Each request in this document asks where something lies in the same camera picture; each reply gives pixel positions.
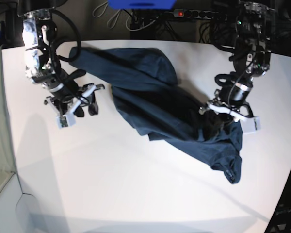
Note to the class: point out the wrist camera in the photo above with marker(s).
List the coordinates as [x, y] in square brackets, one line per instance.
[251, 125]
[66, 120]

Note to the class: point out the black power strip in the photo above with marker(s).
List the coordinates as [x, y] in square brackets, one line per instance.
[194, 14]

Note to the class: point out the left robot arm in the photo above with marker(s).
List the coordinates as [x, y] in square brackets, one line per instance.
[251, 59]

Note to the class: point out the dark blue t-shirt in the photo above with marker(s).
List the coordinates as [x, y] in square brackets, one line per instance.
[146, 93]

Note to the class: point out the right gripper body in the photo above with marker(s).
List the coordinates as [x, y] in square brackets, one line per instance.
[67, 103]

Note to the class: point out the blue box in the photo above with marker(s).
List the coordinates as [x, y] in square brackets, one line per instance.
[141, 4]

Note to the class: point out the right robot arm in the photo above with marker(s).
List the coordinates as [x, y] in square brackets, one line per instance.
[43, 64]

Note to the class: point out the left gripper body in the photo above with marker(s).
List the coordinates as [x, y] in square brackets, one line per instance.
[220, 107]

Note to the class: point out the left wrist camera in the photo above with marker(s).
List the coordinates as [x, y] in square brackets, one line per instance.
[251, 125]

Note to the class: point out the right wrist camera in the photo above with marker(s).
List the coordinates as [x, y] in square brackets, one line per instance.
[66, 120]

